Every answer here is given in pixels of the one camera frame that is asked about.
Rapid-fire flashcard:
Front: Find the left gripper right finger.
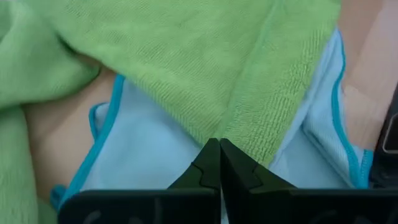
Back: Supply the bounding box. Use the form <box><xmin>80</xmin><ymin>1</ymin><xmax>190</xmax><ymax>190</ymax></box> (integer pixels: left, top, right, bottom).
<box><xmin>220</xmin><ymin>138</ymin><xmax>398</xmax><ymax>224</ymax></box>

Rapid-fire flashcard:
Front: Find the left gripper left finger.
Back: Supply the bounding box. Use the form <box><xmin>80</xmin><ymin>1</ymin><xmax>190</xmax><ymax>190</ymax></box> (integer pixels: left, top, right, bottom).
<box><xmin>57</xmin><ymin>138</ymin><xmax>221</xmax><ymax>224</ymax></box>

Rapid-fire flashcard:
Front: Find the light blue microfiber towel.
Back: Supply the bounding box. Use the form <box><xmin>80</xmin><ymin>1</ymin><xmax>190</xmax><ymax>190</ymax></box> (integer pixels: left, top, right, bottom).
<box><xmin>49</xmin><ymin>26</ymin><xmax>374</xmax><ymax>212</ymax></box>

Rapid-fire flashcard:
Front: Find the green microfiber towel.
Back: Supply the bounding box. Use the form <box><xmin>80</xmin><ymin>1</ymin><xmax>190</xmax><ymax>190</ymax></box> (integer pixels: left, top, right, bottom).
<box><xmin>18</xmin><ymin>0</ymin><xmax>343</xmax><ymax>167</ymax></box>
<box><xmin>0</xmin><ymin>0</ymin><xmax>102</xmax><ymax>224</ymax></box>

